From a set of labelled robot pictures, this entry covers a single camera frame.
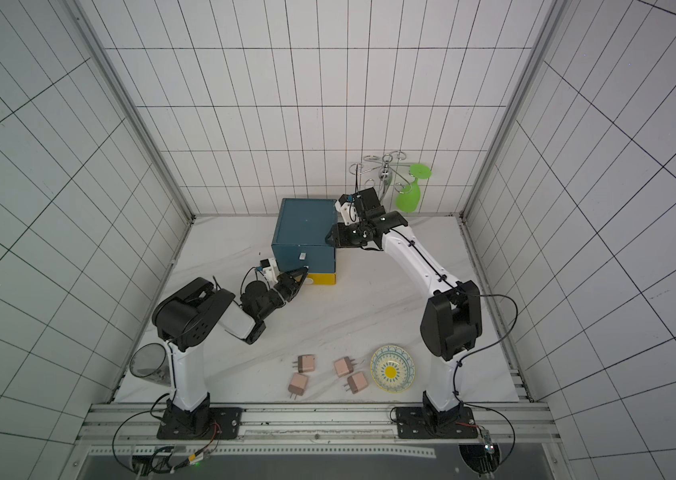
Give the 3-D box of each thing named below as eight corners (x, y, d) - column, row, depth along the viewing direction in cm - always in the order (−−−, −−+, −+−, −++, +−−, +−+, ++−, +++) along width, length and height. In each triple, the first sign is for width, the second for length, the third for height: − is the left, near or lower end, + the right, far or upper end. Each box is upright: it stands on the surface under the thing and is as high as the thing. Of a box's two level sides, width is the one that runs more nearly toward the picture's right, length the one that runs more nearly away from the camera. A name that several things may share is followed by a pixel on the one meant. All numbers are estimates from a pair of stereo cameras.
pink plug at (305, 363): (293, 371, 83) (291, 368, 81) (294, 357, 86) (293, 354, 84) (314, 371, 83) (313, 368, 81) (315, 357, 86) (314, 354, 84)
